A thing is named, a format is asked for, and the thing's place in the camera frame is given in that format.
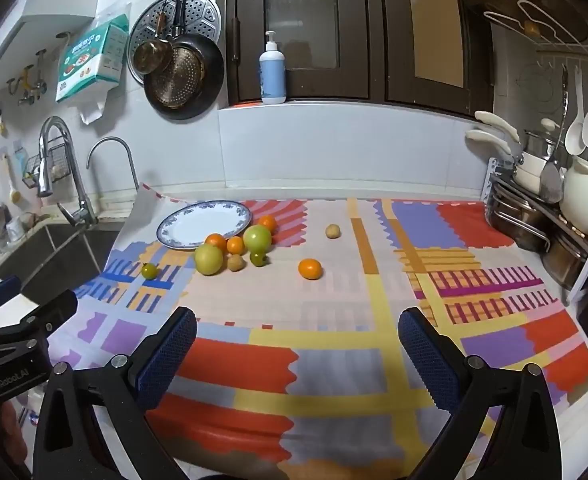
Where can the dark brown window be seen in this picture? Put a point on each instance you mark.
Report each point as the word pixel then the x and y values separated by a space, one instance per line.
pixel 234 60
pixel 398 35

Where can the yellow green apple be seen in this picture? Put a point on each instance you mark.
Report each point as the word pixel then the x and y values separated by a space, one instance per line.
pixel 209 259

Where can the black frying pan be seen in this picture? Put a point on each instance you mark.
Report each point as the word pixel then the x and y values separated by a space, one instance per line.
pixel 215 75

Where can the white wall cabinet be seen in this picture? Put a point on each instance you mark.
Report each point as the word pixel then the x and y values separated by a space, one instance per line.
pixel 39 0

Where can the white pitcher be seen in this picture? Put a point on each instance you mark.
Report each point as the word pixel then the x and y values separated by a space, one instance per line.
pixel 583 195

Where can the blue white pump bottle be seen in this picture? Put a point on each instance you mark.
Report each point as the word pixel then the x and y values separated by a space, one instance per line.
pixel 272 75

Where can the green white tissue package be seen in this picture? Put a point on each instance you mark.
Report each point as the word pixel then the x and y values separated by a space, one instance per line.
pixel 91 60

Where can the small brown kiwi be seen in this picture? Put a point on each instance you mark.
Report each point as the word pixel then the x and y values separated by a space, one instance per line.
pixel 332 231
pixel 236 262

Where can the white plastic bag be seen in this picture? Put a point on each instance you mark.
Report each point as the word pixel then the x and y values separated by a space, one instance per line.
pixel 94 110

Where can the brass perforated strainer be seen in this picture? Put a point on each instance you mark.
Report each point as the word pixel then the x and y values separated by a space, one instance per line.
pixel 179 80

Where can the colourful printed mat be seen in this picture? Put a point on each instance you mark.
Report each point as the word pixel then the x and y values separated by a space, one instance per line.
pixel 324 320

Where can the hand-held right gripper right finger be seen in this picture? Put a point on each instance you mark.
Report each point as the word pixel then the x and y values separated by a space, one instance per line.
pixel 428 355

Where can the steel spatula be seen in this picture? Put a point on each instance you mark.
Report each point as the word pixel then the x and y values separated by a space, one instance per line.
pixel 551 180

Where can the perforated steel steamer plate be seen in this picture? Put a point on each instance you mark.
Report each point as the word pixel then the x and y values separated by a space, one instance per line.
pixel 201 12

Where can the wall taps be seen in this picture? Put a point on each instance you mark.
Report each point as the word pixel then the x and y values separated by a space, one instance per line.
pixel 26 85

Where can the brass ladle pot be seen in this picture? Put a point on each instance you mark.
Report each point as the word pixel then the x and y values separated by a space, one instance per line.
pixel 151 56

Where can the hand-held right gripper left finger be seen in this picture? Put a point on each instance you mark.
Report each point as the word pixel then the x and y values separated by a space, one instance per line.
pixel 171 345

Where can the blue rimmed white plate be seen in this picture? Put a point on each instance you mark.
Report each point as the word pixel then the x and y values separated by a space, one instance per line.
pixel 199 227

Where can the small orange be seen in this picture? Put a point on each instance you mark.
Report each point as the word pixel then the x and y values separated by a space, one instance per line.
pixel 235 245

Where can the large steel pot lid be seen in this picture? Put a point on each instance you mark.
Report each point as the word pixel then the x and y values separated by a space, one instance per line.
pixel 503 0

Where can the chrome pull-down faucet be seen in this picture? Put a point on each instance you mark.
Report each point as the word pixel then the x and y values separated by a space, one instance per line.
pixel 49 160

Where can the chrome gooseneck faucet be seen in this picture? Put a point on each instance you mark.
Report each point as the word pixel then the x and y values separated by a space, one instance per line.
pixel 119 146

